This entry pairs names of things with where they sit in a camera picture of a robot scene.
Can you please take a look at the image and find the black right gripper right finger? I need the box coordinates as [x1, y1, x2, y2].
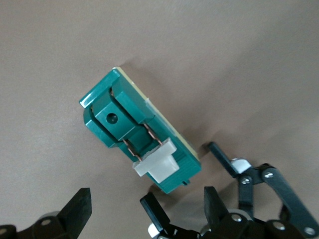
[204, 186, 250, 239]

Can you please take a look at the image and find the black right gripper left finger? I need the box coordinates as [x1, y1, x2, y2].
[0, 187, 92, 239]

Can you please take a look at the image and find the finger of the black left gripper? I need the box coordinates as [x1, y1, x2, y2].
[140, 192, 200, 239]
[206, 141, 319, 239]

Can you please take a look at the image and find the green terminal block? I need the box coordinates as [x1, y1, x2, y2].
[79, 66, 202, 195]

